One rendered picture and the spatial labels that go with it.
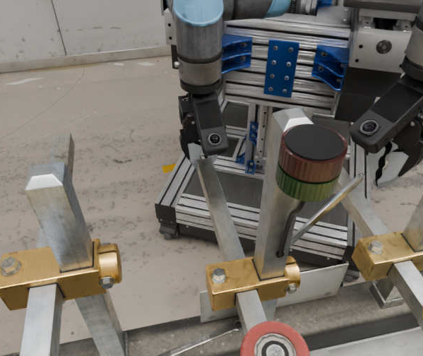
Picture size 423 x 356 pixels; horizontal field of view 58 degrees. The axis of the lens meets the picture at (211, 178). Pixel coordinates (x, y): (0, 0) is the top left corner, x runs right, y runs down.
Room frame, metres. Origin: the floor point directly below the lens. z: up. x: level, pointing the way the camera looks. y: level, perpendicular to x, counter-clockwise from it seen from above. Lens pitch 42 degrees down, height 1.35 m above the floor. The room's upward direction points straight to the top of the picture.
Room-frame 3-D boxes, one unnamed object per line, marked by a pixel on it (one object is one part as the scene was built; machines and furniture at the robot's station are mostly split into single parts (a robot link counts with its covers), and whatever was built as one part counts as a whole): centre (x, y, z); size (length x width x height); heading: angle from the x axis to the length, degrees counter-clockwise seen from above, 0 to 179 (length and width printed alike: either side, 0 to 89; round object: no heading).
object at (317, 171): (0.28, -0.09, 1.13); 0.06 x 0.06 x 0.02
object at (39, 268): (0.27, 0.18, 0.95); 0.13 x 0.06 x 0.05; 102
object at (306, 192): (0.28, -0.09, 1.10); 0.06 x 0.06 x 0.02
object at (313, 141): (0.28, -0.09, 1.03); 0.06 x 0.06 x 0.22; 12
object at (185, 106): (0.62, 0.02, 0.97); 0.09 x 0.08 x 0.12; 12
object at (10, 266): (0.26, 0.23, 0.98); 0.02 x 0.02 x 0.01
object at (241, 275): (0.32, -0.06, 0.85); 0.13 x 0.06 x 0.05; 102
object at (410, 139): (0.46, -0.29, 1.07); 0.09 x 0.08 x 0.12; 122
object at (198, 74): (0.62, 0.02, 1.05); 0.08 x 0.08 x 0.05
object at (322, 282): (0.36, -0.11, 0.75); 0.26 x 0.01 x 0.10; 102
